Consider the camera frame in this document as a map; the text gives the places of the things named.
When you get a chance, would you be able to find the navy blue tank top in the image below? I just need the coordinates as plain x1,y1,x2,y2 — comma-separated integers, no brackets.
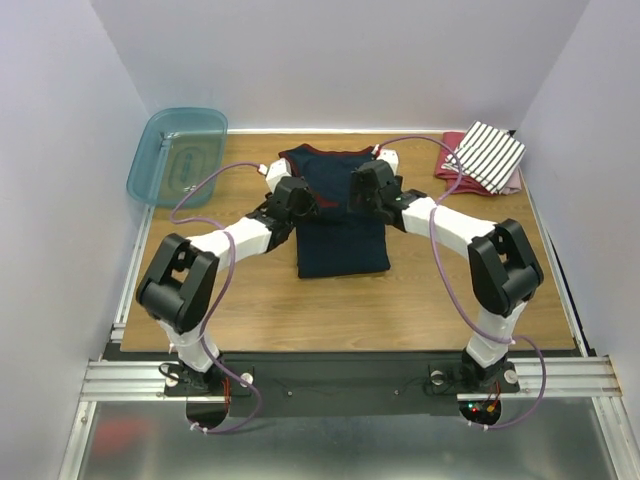
279,144,391,279

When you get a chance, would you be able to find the striped white tank top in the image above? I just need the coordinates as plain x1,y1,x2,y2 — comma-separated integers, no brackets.
443,121,526,194

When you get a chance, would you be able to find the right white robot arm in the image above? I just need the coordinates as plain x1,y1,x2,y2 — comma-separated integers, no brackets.
348,160,544,390

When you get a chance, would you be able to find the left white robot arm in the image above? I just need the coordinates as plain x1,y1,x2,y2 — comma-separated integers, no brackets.
136,176,317,395

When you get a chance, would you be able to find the folded red tank top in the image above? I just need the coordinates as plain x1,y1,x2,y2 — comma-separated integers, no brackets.
434,131,491,196

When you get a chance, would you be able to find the folded pink tank top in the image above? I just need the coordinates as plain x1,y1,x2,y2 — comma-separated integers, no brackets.
499,168,522,195

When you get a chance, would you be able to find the teal plastic bin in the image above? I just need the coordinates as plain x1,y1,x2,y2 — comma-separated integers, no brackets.
126,107,228,209

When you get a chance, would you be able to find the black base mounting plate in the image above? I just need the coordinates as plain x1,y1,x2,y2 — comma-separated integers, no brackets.
158,351,520,420

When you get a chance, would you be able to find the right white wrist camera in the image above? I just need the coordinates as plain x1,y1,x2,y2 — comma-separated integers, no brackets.
372,144,399,175

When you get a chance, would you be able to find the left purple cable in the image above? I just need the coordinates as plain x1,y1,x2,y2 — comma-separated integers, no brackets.
169,162,269,436

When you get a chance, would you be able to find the purple cable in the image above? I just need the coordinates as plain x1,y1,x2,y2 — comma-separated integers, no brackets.
169,162,269,436
372,135,546,431

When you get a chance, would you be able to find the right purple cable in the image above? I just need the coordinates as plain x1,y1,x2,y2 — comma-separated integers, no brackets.
372,135,546,431

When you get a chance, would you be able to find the aluminium frame rail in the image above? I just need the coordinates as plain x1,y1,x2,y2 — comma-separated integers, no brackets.
80,207,187,402

